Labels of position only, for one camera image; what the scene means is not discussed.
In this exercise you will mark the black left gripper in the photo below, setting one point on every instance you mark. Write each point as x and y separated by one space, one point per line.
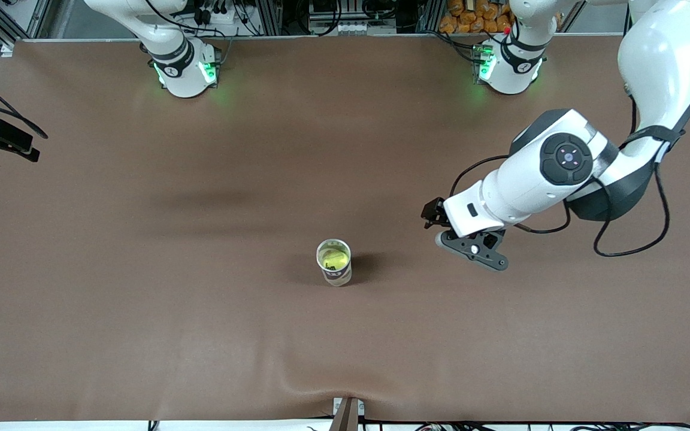
433 214

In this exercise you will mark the yellow-green tennis ball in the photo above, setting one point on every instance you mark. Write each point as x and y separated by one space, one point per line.
333 259

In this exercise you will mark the clear Wilson tennis ball can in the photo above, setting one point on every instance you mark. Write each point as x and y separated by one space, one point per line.
338 278

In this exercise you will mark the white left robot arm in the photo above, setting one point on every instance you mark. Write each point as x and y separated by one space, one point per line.
524 179

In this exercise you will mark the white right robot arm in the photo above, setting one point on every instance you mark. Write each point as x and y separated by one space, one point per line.
183 78

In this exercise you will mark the brown table mat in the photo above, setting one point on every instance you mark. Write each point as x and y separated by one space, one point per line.
345 335

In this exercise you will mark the orange snack bags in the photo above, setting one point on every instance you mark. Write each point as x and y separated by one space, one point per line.
471 18

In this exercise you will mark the long white power strip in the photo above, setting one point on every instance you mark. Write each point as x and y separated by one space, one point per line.
351 28

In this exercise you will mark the white power strip, black plugs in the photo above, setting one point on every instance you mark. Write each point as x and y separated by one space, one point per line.
219 17

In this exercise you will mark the aluminium frame strut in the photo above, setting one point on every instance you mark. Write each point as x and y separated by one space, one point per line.
42 18

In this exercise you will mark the aluminium profile post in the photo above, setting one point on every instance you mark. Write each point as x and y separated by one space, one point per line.
429 17
272 17

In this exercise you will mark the white mounting bracket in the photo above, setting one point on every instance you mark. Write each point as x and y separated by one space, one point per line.
360 407

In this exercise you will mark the brown grey stand post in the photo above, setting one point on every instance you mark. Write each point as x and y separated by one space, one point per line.
345 419

